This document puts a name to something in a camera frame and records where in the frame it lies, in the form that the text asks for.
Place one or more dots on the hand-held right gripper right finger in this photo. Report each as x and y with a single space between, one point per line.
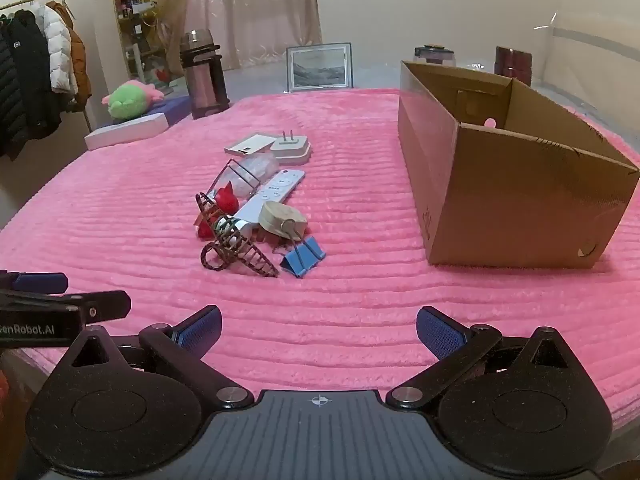
440 332

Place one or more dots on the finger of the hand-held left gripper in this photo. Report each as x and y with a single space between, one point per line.
105 304
42 282

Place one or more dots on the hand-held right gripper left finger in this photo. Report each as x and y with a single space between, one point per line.
202 327

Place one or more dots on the large brown hair claw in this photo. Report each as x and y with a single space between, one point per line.
230 250

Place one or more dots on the blue binder clip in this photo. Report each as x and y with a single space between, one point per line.
300 260

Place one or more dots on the red cartoon cat figure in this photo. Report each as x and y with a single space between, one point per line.
227 200

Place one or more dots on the brown cardboard box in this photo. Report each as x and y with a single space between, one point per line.
500 200

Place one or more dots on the white remote control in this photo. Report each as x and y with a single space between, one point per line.
275 190

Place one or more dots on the clear cotton swab box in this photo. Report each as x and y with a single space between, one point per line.
260 167

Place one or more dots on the shallow white box tray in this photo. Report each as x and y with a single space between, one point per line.
250 144

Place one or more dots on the white plug power adapter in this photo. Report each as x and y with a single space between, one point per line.
290 152

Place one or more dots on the pink ribbed fleece blanket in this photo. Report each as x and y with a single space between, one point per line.
350 285

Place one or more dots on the blue and white flat box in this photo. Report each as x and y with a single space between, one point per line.
125 132

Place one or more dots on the green pink plush toy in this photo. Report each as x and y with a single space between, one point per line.
127 100

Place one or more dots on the black padded jacket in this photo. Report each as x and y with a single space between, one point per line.
25 80

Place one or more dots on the white puffer jacket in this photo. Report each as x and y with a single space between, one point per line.
60 50

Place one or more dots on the pink steel thermos flask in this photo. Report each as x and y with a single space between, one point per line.
200 80

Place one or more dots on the maroon cylindrical container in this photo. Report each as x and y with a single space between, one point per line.
512 65

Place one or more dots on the dark glass jar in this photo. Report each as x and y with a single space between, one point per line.
435 55

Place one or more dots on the framed landscape picture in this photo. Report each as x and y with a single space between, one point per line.
320 67

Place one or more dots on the cluttered bookshelf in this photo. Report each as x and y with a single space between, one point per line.
127 5

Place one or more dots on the yellow standing fan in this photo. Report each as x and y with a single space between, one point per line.
175 15

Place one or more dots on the plastic wrapped white headboard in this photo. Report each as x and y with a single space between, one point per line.
590 60

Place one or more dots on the beige patterned curtain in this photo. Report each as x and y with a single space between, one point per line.
260 5

